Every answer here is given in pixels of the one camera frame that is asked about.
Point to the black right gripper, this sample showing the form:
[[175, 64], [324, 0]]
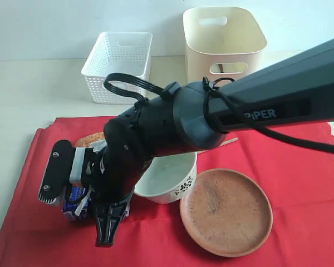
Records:
[[113, 174]]

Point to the lower wooden chopstick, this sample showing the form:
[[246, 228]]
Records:
[[222, 144]]

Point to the white perforated plastic basket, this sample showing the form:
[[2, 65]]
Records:
[[122, 52]]

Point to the brown clay plate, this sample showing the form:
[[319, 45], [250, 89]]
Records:
[[226, 213]]

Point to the red table cloth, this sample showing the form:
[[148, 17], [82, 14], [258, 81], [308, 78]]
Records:
[[298, 182]]

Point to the white floral ceramic bowl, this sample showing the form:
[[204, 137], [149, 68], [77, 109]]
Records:
[[168, 178]]

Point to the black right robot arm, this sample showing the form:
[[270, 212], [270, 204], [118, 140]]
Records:
[[179, 119]]

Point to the cream plastic bin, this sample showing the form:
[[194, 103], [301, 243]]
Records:
[[221, 42]]

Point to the blue white milk carton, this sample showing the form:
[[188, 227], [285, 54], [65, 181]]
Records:
[[73, 197]]

